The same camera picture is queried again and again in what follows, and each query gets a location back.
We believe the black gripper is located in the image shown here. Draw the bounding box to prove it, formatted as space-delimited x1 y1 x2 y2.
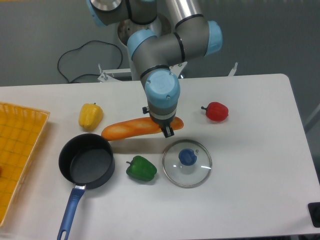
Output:
142 106 177 138

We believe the long orange bread loaf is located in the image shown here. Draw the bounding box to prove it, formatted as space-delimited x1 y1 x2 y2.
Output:
100 116 184 141

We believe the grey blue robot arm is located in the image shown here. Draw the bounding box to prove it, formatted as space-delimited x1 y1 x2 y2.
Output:
86 0 223 138

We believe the glass pot lid blue knob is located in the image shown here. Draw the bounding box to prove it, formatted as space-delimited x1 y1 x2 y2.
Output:
162 139 213 189

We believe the green bell pepper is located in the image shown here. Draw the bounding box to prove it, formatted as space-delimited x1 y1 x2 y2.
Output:
126 155 157 182

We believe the red bell pepper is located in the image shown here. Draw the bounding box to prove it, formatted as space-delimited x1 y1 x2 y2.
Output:
201 102 229 122

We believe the yellow bell pepper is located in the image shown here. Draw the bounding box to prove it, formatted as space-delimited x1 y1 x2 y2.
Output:
78 103 104 131

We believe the yellow plastic basket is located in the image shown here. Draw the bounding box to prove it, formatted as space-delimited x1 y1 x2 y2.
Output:
0 102 50 226

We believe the black corner device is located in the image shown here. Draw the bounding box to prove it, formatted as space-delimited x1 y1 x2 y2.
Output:
307 202 320 228

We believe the white metal bracket left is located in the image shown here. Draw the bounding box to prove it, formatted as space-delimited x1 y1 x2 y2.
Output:
97 64 132 83

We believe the white metal bracket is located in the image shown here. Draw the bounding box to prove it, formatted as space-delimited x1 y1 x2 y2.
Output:
97 64 132 83
228 62 238 77

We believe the black saucepan blue handle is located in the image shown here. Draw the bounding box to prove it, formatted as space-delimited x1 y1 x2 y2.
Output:
57 133 115 240

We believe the white metal bracket right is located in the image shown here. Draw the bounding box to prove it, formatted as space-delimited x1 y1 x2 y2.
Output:
228 62 238 77

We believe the black cable on floor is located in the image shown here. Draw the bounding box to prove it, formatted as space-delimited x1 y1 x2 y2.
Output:
57 40 124 84

